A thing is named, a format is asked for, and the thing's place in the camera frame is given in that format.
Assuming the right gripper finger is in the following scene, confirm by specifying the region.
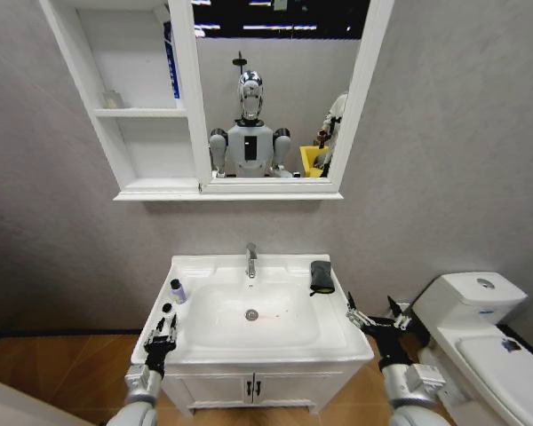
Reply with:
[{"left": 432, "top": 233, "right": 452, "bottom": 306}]
[
  {"left": 386, "top": 295, "right": 414, "bottom": 331},
  {"left": 346, "top": 290, "right": 377, "bottom": 330}
]

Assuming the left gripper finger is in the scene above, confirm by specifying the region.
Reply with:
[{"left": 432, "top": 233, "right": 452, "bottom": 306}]
[
  {"left": 165, "top": 312, "right": 182, "bottom": 343},
  {"left": 145, "top": 316, "right": 167, "bottom": 344}
]

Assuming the white facial cleanser black cap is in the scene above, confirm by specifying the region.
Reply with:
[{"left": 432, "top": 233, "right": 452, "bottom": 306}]
[{"left": 159, "top": 302, "right": 181, "bottom": 333}]

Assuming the purple shampoo bottle black cap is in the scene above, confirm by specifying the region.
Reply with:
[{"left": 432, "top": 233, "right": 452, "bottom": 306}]
[{"left": 170, "top": 279, "right": 189, "bottom": 306}]

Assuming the dark folded towel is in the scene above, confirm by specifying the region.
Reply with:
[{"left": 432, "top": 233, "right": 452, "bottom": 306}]
[{"left": 308, "top": 259, "right": 337, "bottom": 297}]

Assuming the white ceramic washbasin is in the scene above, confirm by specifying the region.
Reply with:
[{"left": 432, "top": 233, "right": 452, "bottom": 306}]
[{"left": 131, "top": 253, "right": 376, "bottom": 367}]

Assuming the white vanity cabinet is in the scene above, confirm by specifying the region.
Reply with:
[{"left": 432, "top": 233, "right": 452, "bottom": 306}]
[{"left": 158, "top": 357, "right": 370, "bottom": 414}]

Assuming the white toilet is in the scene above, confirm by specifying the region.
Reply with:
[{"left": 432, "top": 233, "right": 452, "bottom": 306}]
[{"left": 411, "top": 271, "right": 533, "bottom": 426}]

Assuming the chrome faucet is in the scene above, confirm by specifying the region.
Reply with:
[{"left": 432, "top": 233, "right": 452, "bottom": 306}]
[{"left": 244, "top": 241, "right": 259, "bottom": 280}]

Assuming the beige panel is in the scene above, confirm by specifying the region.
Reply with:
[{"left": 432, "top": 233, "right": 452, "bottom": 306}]
[{"left": 0, "top": 373, "right": 97, "bottom": 426}]

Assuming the white framed mirror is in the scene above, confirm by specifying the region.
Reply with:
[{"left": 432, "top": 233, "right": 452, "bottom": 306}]
[{"left": 166, "top": 0, "right": 395, "bottom": 194}]

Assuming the blue and white box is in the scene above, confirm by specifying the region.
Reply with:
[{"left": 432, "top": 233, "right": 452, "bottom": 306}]
[{"left": 162, "top": 20, "right": 182, "bottom": 111}]

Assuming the white wall cabinet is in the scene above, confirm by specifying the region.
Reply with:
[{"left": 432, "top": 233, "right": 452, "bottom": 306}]
[{"left": 38, "top": 0, "right": 346, "bottom": 203}]

